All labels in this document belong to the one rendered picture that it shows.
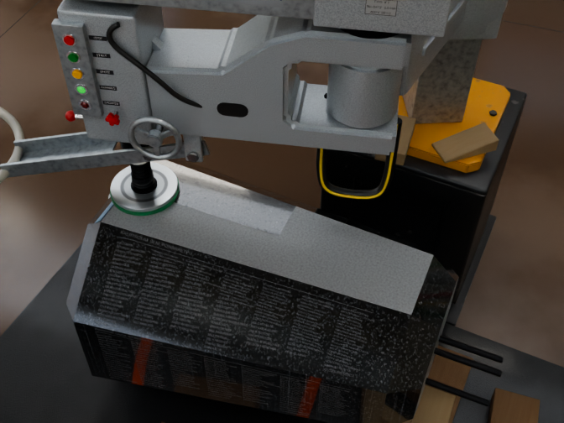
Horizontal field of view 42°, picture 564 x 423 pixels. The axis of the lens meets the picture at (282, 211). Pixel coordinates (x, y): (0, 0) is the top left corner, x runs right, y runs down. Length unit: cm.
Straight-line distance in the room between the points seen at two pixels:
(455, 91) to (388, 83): 78
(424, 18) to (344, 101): 33
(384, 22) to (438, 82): 90
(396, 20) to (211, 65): 49
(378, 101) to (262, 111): 30
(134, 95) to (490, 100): 141
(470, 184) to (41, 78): 261
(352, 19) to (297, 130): 39
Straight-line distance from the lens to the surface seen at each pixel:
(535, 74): 445
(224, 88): 193
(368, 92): 189
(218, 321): 223
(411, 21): 173
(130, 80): 198
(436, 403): 267
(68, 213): 354
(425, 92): 263
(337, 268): 218
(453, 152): 260
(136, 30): 189
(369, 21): 174
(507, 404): 286
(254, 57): 186
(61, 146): 247
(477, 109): 283
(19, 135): 258
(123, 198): 237
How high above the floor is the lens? 250
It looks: 47 degrees down
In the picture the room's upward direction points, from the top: straight up
